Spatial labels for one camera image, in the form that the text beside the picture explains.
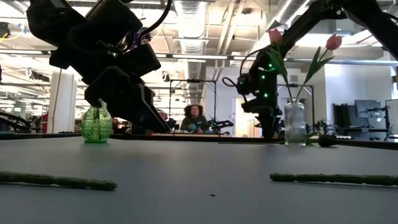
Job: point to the pink tulip flower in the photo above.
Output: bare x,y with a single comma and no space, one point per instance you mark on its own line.
275,37
333,42

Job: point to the red flower bunch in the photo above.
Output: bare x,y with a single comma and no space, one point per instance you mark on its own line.
46,180
326,178

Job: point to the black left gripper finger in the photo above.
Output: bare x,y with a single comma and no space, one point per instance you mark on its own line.
154,105
124,96

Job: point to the clear ribbed glass vase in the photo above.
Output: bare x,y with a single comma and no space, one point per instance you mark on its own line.
294,124

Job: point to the white square column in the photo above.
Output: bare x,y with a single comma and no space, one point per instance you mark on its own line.
66,109

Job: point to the green glass vase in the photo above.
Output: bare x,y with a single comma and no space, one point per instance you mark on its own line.
96,124

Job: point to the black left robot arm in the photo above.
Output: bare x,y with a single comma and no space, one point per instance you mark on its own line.
56,21

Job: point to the person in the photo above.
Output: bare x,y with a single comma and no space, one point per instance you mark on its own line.
194,119

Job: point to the black tulip flower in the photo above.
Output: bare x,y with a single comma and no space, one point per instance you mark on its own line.
326,140

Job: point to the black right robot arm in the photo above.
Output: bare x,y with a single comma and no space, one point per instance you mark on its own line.
373,18

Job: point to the purple flower bunch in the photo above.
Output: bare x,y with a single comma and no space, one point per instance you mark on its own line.
138,39

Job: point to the black computer monitor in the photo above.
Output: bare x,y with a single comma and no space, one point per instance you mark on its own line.
367,108

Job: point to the black background robot arm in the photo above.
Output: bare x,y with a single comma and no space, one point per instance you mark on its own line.
320,123
222,124

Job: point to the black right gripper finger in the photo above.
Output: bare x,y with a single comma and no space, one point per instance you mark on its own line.
271,124
264,124

